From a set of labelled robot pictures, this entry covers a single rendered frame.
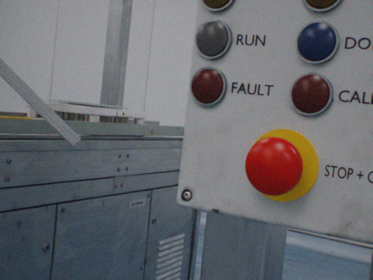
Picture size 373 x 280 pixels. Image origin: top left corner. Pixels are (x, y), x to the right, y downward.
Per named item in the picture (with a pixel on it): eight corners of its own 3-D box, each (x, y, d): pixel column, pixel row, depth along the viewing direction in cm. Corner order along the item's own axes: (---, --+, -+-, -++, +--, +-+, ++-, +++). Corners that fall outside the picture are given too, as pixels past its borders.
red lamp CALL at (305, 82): (326, 115, 36) (331, 74, 36) (287, 111, 37) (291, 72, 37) (329, 115, 37) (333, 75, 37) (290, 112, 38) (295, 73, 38)
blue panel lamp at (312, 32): (332, 61, 36) (337, 20, 36) (292, 60, 37) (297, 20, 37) (335, 63, 37) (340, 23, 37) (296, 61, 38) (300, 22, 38)
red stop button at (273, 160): (294, 201, 35) (301, 140, 35) (238, 191, 37) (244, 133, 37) (312, 195, 39) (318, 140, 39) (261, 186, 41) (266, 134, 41)
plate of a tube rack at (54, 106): (95, 115, 136) (96, 107, 136) (24, 107, 147) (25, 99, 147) (146, 119, 158) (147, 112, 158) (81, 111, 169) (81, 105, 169)
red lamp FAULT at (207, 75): (219, 105, 40) (223, 68, 40) (187, 102, 41) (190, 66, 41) (223, 105, 41) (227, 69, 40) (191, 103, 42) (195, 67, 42)
